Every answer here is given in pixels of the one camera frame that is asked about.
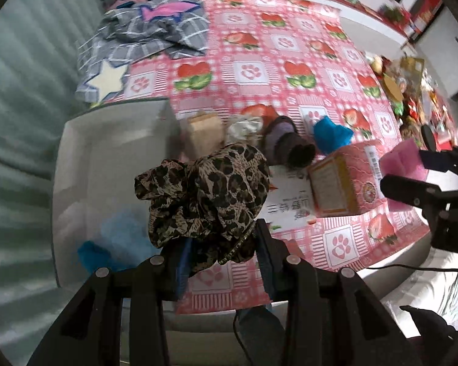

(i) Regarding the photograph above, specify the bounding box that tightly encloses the pink cloth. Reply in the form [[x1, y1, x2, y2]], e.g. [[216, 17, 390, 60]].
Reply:
[[378, 137, 430, 213]]

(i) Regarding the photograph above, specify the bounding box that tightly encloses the light blue fluffy cloth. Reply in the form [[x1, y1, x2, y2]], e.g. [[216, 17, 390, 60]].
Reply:
[[96, 209, 160, 266]]

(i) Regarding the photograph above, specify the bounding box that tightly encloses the leopard print scrunchie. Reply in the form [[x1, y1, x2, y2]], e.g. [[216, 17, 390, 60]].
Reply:
[[134, 143, 271, 275]]

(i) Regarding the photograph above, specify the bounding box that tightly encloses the purple dark sock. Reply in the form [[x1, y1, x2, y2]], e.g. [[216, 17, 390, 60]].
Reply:
[[261, 116, 316, 169]]

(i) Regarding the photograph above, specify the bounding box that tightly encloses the beige knitted sock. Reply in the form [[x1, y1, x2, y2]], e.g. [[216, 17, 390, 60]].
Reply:
[[181, 111, 225, 160]]

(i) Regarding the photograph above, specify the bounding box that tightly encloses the white polka dot scrunchie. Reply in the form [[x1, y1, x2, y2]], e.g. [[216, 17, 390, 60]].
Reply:
[[225, 115, 264, 146]]

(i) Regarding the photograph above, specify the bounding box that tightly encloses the black round lid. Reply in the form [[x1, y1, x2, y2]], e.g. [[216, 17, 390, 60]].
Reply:
[[420, 124, 437, 151]]

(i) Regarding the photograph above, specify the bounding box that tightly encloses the red round tray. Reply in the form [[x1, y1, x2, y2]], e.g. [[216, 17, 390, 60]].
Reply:
[[399, 88, 458, 150]]

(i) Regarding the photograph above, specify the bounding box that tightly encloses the pink tissue box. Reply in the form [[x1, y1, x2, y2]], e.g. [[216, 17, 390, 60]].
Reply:
[[308, 140, 386, 217]]

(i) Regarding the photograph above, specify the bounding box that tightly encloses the orange white tissue pack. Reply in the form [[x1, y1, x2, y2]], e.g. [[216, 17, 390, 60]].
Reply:
[[258, 165, 317, 233]]

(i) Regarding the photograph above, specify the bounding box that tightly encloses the white storage box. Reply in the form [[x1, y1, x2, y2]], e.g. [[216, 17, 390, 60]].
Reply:
[[51, 98, 181, 288]]

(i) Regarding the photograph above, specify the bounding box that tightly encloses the jar with yellow lid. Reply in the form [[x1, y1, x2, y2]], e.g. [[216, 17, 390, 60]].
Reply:
[[382, 74, 404, 102]]

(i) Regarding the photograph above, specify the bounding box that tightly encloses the pink strawberry paw tablecloth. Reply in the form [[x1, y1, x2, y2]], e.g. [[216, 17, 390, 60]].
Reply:
[[110, 0, 432, 315]]

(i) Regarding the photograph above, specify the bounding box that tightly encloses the grey plaid star cloth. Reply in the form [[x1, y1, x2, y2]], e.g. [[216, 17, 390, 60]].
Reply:
[[76, 0, 210, 104]]

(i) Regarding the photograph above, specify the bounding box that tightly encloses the black cable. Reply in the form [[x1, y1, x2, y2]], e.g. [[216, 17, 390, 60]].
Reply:
[[362, 264, 458, 275]]

